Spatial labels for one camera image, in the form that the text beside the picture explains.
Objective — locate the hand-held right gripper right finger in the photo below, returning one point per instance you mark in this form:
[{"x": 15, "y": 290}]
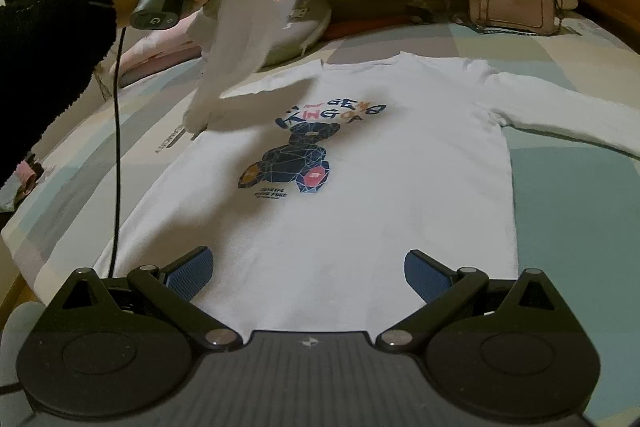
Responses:
[{"x": 425, "y": 273}]

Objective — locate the white printed long-sleeve shirt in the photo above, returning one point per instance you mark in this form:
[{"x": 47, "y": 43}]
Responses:
[{"x": 400, "y": 182}]

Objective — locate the grey round cushion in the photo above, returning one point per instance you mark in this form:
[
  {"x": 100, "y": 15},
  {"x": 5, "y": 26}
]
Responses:
[{"x": 295, "y": 32}]

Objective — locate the red cloth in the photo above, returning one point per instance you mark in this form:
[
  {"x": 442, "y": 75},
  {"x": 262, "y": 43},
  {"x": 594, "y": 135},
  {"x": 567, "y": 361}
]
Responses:
[{"x": 370, "y": 28}]

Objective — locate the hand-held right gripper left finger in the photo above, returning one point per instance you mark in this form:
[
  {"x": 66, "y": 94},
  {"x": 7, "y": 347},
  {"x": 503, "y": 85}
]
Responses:
[{"x": 192, "y": 273}]

